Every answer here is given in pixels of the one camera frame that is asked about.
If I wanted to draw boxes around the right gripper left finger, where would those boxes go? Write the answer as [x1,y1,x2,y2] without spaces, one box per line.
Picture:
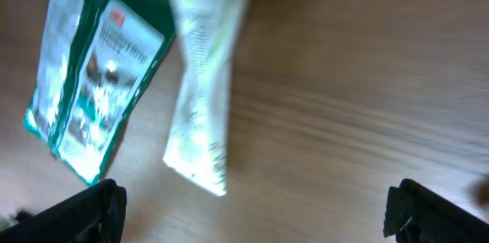
[1,179,127,242]

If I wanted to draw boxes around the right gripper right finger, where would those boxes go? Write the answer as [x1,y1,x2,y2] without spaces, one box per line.
[383,179,488,243]

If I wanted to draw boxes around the green white wipes package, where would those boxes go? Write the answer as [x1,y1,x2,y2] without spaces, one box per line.
[24,0,176,186]

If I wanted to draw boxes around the white tube gold cap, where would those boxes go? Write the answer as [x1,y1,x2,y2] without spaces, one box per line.
[163,0,249,196]

